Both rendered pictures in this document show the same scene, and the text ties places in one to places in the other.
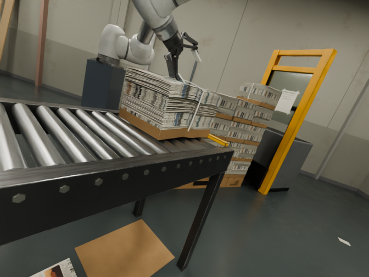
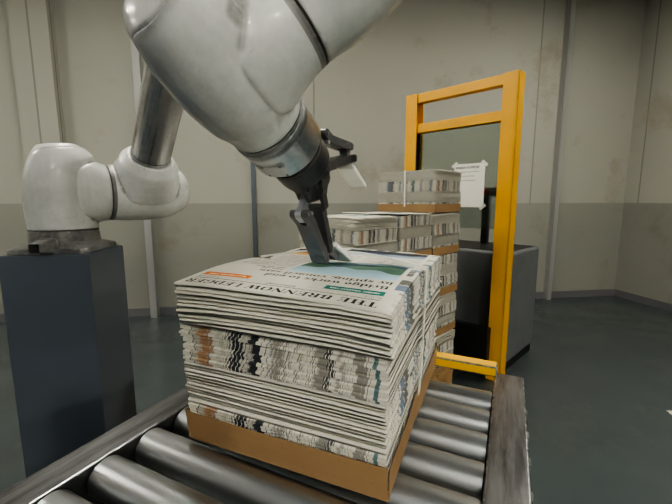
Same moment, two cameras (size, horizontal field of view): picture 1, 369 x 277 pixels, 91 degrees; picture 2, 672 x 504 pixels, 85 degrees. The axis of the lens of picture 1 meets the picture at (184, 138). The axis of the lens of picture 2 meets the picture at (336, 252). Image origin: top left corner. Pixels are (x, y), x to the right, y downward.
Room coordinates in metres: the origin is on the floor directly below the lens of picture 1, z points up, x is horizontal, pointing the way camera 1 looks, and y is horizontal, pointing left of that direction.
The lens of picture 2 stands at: (0.31, 0.22, 1.13)
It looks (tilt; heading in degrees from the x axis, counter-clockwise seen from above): 8 degrees down; 348
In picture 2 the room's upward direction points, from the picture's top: straight up
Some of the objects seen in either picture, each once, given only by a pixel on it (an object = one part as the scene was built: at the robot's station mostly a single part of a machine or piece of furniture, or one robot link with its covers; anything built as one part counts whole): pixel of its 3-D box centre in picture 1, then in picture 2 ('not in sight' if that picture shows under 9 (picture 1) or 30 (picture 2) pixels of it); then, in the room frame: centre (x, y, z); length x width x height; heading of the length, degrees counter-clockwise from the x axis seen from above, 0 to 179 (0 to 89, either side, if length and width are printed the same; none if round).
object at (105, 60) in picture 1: (106, 60); (61, 240); (1.39, 0.72, 1.03); 0.22 x 0.18 x 0.06; 176
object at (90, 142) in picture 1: (83, 133); not in sight; (0.56, 0.33, 0.77); 0.47 x 0.05 x 0.05; 52
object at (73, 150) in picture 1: (60, 133); not in sight; (0.51, 0.37, 0.77); 0.47 x 0.05 x 0.05; 52
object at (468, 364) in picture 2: (195, 129); (388, 349); (1.03, -0.05, 0.81); 0.43 x 0.03 x 0.02; 52
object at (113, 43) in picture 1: (113, 42); (65, 186); (1.41, 0.71, 1.17); 0.18 x 0.16 x 0.22; 121
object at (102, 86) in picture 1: (96, 126); (85, 423); (1.41, 0.72, 0.50); 0.20 x 0.20 x 1.00; 86
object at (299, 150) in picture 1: (270, 156); (473, 297); (2.74, -1.37, 0.40); 0.70 x 0.55 x 0.80; 33
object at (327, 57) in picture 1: (292, 129); (504, 234); (2.26, -1.24, 0.93); 0.09 x 0.09 x 1.85; 33
